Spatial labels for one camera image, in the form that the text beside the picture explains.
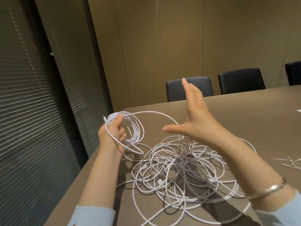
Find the person's right hand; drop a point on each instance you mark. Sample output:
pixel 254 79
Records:
pixel 197 120

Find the person's left hand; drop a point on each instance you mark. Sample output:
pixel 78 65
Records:
pixel 110 136

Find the person's left forearm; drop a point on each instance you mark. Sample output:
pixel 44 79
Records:
pixel 98 181

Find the dark meeting chair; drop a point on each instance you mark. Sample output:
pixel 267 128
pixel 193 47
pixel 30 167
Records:
pixel 241 81
pixel 294 72
pixel 174 91

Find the brown table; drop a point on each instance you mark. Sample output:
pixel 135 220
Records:
pixel 258 115

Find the glass partition with grey blinds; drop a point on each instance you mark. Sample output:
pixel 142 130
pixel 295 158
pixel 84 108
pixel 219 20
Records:
pixel 35 91

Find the bunch of white twist ties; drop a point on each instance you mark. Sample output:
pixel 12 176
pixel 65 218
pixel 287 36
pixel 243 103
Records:
pixel 289 162

